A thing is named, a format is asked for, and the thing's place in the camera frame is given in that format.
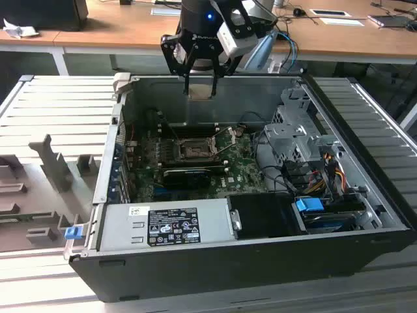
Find CPU socket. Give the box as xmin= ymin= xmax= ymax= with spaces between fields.
xmin=174 ymin=138 xmax=219 ymax=162

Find grey parts rack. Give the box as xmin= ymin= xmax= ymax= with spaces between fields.
xmin=0 ymin=133 xmax=102 ymax=254

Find black graphics card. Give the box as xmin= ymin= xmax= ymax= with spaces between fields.
xmin=162 ymin=167 xmax=212 ymax=190

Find black monitor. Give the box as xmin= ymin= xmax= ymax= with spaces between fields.
xmin=0 ymin=0 xmax=89 ymax=33

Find CPU silver top plate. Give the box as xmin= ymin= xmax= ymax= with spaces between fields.
xmin=188 ymin=83 xmax=213 ymax=100

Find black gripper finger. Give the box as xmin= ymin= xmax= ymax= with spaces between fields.
xmin=160 ymin=35 xmax=192 ymax=95
xmin=210 ymin=54 xmax=245 ymax=98

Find grey metal drive cage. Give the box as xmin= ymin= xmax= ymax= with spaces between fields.
xmin=263 ymin=86 xmax=341 ymax=166

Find hard disk in blue carrier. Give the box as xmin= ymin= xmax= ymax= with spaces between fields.
xmin=293 ymin=197 xmax=366 ymax=235

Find metal socket cover frame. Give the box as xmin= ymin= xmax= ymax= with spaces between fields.
xmin=210 ymin=125 xmax=237 ymax=157

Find green motherboard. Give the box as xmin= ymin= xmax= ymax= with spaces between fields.
xmin=125 ymin=125 xmax=281 ymax=203

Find blue cables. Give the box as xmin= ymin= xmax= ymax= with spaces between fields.
xmin=276 ymin=31 xmax=300 ymax=72

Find thin wire locking lever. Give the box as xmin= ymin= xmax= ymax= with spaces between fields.
xmin=158 ymin=111 xmax=179 ymax=140

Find yellow and red wires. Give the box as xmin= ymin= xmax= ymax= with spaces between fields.
xmin=308 ymin=162 xmax=346 ymax=195

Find wooden desk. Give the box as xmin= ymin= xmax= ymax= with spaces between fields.
xmin=0 ymin=0 xmax=417 ymax=78

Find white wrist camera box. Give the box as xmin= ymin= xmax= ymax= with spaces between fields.
xmin=217 ymin=21 xmax=258 ymax=56

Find black plastic shroud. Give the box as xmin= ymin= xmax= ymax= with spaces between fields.
xmin=226 ymin=192 xmax=309 ymax=241

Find crumpled white paper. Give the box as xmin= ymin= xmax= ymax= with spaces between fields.
xmin=2 ymin=18 xmax=40 ymax=39

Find blue expansion slot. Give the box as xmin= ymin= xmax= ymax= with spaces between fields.
xmin=152 ymin=185 xmax=185 ymax=201

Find grey power supply unit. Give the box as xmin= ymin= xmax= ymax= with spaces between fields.
xmin=96 ymin=198 xmax=235 ymax=252

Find black open PC case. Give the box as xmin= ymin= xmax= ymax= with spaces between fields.
xmin=66 ymin=74 xmax=417 ymax=304

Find green RAM stick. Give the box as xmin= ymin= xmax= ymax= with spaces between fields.
xmin=164 ymin=162 xmax=226 ymax=172
xmin=0 ymin=211 xmax=55 ymax=222

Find beige case latch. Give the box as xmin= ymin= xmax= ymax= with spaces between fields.
xmin=113 ymin=72 xmax=132 ymax=96

